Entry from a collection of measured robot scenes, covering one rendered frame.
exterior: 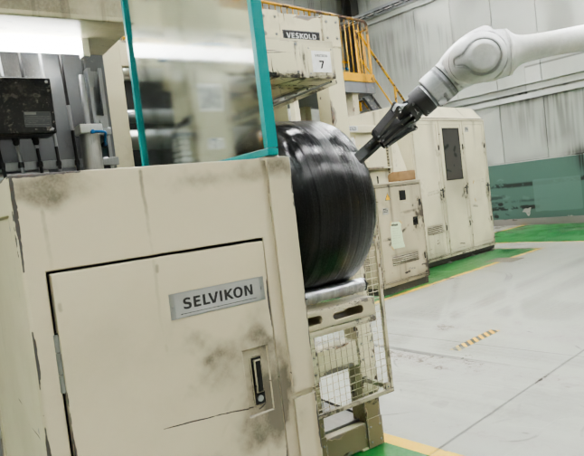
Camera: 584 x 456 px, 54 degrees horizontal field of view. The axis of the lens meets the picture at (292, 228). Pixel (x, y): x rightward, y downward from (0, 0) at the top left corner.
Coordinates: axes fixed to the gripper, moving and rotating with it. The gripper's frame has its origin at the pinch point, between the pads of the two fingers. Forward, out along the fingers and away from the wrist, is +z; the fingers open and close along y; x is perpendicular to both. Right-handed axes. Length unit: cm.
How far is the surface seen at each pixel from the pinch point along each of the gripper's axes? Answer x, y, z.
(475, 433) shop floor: -47, 165, 58
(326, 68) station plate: 69, 39, -4
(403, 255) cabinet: 194, 478, 82
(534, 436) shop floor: -61, 169, 36
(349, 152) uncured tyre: 13.7, 13.9, 5.7
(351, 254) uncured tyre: -8.1, 22.8, 24.8
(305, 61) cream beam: 70, 30, 0
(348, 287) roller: -10.9, 32.6, 33.7
